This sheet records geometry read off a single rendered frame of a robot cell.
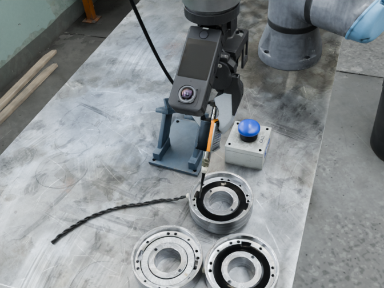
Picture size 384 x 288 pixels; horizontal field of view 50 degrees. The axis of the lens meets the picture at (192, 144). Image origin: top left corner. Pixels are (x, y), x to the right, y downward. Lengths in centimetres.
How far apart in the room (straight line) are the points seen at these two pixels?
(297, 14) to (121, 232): 57
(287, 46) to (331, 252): 89
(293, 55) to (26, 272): 69
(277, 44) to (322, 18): 14
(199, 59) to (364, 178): 142
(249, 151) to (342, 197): 108
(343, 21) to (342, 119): 128
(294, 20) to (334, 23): 10
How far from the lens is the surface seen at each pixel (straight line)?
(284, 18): 95
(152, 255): 64
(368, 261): 165
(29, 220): 77
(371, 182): 187
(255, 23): 117
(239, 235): 63
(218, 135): 65
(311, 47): 100
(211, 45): 53
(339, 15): 87
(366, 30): 86
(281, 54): 98
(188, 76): 52
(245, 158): 75
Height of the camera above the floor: 138
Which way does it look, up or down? 46 degrees down
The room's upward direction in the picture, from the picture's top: 6 degrees counter-clockwise
